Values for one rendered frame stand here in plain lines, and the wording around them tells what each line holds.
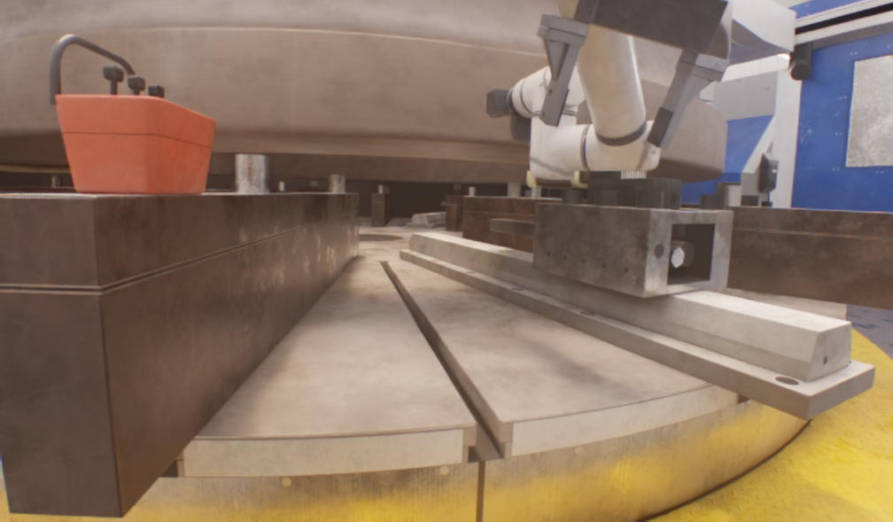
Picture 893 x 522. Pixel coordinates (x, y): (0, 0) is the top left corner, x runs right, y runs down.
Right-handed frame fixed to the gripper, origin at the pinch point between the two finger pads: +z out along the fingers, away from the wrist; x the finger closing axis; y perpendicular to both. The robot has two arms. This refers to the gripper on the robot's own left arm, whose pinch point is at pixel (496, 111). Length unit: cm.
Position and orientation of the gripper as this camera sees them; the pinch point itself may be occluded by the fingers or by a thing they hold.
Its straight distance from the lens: 116.7
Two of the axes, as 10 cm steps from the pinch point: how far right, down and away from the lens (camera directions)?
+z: -3.1, -1.1, 9.5
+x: -9.5, 0.1, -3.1
